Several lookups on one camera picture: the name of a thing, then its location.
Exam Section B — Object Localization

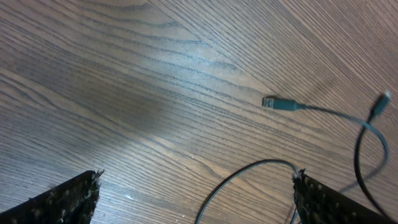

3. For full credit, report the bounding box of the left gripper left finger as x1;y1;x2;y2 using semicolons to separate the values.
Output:
1;170;104;224

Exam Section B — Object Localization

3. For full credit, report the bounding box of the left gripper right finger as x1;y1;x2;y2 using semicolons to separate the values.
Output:
293;169;395;224

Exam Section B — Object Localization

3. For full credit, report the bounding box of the black usb cable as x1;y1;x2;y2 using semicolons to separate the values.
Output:
195;96;390;224
353;90;392;218

